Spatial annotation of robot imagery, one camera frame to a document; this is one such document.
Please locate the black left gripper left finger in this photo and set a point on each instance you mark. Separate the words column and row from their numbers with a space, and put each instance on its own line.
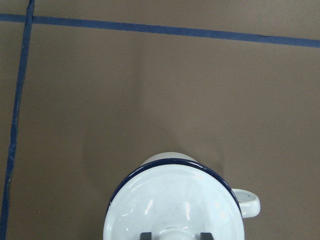
column 145, row 236

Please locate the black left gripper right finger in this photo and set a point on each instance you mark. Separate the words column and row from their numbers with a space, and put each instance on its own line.
column 206, row 236

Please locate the small white bowl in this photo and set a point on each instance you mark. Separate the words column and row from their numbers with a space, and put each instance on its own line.
column 173, row 199

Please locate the white enamel cup blue rim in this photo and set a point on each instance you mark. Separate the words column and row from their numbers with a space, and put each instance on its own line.
column 247, row 202

